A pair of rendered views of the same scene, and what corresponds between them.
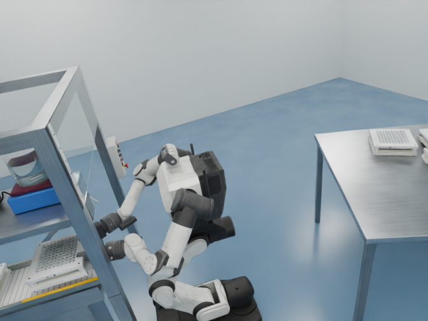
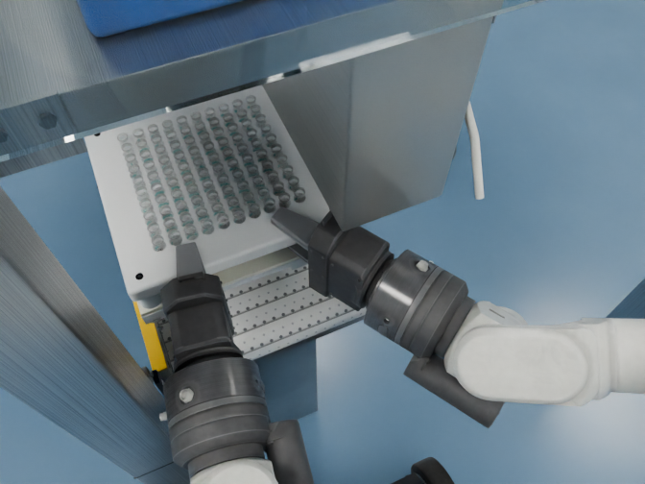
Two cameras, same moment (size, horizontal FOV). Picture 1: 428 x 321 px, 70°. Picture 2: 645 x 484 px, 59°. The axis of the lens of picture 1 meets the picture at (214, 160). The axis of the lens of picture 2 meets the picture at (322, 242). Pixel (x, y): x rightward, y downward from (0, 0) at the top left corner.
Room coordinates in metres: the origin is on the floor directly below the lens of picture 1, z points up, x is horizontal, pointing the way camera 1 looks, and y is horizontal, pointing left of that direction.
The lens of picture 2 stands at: (1.13, 0.36, 1.47)
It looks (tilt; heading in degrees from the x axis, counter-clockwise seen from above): 57 degrees down; 77
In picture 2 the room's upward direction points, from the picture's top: straight up
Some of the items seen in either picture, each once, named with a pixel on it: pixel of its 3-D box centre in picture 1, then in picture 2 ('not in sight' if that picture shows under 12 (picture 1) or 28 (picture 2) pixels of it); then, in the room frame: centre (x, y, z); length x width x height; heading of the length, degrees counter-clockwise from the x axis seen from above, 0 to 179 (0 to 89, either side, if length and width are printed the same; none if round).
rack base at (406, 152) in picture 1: (390, 144); not in sight; (1.73, -1.18, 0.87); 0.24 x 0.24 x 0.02; 69
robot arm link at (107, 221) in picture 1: (101, 228); (371, 276); (1.24, 0.63, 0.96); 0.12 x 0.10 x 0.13; 133
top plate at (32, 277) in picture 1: (58, 255); (210, 175); (1.09, 0.80, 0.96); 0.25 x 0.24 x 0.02; 11
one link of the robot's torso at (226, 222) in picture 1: (206, 228); not in sight; (1.23, 0.10, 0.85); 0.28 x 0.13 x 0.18; 101
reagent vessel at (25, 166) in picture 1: (26, 158); not in sight; (1.14, 0.75, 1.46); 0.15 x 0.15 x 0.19
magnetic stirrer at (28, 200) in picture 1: (41, 185); not in sight; (1.15, 0.75, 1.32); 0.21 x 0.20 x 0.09; 11
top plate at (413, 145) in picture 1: (392, 138); not in sight; (1.73, -1.18, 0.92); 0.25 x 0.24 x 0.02; 159
